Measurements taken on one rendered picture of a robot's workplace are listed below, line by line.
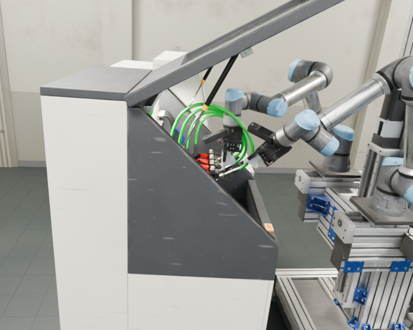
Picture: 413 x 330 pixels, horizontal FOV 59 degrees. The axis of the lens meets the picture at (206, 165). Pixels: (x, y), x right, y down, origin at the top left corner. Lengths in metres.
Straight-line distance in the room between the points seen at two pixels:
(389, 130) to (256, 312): 1.01
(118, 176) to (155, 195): 0.15
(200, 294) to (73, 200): 0.62
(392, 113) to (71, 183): 1.40
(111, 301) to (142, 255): 0.26
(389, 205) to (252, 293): 0.67
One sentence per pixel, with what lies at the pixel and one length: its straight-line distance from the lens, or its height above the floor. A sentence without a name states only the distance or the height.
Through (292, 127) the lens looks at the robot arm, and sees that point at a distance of 1.32.
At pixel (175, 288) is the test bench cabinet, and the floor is 0.73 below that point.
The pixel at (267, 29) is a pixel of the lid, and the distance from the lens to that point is 1.19.
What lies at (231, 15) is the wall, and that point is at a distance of 4.40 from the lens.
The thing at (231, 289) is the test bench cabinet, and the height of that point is 0.74.
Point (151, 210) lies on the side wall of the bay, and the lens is 1.36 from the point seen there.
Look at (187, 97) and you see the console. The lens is 1.93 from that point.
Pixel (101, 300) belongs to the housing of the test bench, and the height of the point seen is 0.66.
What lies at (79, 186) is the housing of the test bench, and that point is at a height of 1.15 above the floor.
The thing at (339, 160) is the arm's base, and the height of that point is 1.10.
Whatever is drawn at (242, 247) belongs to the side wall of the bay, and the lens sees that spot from 1.44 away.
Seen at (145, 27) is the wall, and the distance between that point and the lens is 4.33.
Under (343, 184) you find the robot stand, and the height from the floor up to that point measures 0.96.
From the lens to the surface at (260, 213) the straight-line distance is 1.68.
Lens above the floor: 1.71
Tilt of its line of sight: 20 degrees down
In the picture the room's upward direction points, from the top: 4 degrees clockwise
